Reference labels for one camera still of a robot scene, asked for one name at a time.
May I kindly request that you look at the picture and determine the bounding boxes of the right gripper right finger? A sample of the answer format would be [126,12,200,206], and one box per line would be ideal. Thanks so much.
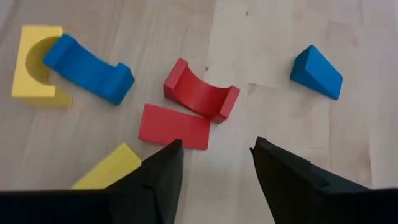
[249,136,398,224]

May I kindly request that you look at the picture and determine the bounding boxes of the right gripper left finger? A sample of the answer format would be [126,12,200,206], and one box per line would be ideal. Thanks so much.
[0,139,185,224]

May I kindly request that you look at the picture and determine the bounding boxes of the red rectangular block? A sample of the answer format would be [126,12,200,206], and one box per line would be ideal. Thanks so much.
[137,103,212,151]

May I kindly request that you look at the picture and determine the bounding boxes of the blue wedge wooden block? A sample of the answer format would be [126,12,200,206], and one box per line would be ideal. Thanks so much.
[289,44,344,101]

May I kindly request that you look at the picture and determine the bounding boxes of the yellow long wooden block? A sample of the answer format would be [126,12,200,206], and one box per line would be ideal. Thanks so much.
[70,142,143,191]

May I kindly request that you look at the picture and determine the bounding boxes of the blue arch wooden block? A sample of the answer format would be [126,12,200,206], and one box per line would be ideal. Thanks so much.
[42,33,136,106]

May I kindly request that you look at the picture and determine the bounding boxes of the red arch wooden block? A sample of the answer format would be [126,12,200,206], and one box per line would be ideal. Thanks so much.
[162,57,241,125]

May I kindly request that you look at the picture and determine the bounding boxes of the yellow arch wooden block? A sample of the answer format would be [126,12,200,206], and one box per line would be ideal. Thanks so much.
[11,24,74,109]

